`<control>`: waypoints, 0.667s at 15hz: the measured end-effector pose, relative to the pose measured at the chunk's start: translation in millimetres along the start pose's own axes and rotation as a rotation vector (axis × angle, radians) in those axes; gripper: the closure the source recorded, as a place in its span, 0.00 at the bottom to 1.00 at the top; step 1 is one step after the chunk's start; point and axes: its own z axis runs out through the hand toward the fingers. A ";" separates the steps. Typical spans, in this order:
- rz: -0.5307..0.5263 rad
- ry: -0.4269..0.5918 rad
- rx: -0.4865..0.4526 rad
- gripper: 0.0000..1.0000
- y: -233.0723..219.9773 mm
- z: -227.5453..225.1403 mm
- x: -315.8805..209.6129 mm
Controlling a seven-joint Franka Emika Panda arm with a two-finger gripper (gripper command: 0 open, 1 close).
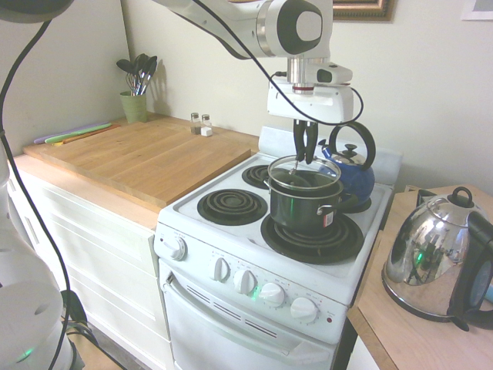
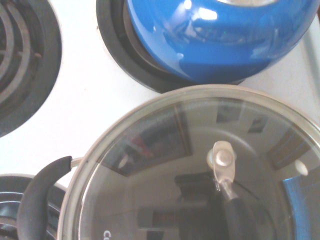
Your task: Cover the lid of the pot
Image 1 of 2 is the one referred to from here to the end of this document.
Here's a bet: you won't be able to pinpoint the large grey print poster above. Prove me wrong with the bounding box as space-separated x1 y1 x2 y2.
461 0 493 21

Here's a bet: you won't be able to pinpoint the black kitchen utensil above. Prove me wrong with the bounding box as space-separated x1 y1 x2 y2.
132 53 150 96
116 59 136 96
143 55 158 96

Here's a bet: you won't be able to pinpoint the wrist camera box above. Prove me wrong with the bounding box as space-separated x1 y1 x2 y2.
315 65 354 86

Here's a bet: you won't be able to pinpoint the glass pot lid black handle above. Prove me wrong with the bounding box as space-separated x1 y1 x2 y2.
267 154 342 193

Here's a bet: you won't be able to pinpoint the white burner knob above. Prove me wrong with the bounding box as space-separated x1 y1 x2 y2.
233 269 257 295
290 297 319 323
210 257 231 281
258 283 286 308

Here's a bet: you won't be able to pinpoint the blue stovetop kettle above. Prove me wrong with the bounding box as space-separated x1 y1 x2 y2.
317 122 377 211

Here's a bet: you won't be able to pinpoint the gold framed painting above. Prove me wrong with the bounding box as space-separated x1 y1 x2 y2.
333 0 397 22

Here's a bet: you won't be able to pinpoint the white electric stove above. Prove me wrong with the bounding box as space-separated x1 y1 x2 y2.
153 125 404 370

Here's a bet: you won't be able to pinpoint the black coil burner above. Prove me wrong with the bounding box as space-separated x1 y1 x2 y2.
241 164 278 190
196 187 269 226
338 199 374 215
260 214 365 265

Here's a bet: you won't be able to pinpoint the chrome electric kettle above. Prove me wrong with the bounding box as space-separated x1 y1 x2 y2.
381 185 493 332

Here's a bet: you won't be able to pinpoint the black camera cable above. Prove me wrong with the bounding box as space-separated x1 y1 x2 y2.
191 0 365 126

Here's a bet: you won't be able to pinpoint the green knife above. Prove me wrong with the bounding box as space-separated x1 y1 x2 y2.
44 125 115 146

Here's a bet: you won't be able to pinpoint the thick black cable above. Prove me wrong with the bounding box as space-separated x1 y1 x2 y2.
0 18 128 370

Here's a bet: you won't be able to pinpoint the white oven knob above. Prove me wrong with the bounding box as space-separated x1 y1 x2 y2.
168 235 189 261

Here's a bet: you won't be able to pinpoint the pale green utensil holder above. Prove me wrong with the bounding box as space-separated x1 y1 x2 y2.
119 91 148 123

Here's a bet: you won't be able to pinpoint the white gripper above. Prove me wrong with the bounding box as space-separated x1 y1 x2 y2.
267 79 354 163

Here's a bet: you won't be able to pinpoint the colourful flat utensils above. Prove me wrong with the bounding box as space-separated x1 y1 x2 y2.
33 122 112 144

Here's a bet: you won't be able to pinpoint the large wooden butcher board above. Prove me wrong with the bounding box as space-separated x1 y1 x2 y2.
23 117 261 214

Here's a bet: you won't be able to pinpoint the orange red knife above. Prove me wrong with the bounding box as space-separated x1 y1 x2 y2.
61 123 122 146

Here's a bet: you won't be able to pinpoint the white kitchen cabinet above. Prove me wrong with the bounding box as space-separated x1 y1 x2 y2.
7 165 174 370

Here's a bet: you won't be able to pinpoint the black cooking pot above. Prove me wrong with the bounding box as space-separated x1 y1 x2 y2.
263 177 361 232

